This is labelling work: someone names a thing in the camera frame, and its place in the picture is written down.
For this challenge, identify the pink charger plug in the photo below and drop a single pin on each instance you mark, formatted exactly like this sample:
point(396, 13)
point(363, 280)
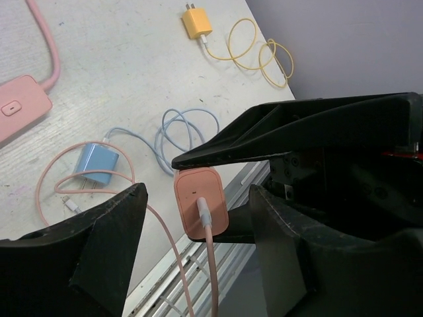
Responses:
point(201, 202)

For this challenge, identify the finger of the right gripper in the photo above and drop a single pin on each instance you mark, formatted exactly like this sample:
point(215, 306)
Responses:
point(240, 229)

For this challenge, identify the yellow charger plug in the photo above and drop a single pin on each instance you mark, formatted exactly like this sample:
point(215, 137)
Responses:
point(196, 22)

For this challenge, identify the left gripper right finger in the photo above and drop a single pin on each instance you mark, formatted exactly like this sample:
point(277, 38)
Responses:
point(310, 269)

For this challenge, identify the blue charger plug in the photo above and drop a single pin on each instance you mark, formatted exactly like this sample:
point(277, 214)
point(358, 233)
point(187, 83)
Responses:
point(95, 156)

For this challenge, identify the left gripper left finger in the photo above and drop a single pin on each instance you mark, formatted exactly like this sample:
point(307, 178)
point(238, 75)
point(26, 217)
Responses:
point(81, 266)

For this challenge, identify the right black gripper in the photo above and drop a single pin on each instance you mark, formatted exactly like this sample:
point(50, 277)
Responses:
point(353, 163)

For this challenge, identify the pink power strip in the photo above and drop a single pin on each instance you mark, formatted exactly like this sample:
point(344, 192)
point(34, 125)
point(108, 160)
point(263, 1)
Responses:
point(24, 102)

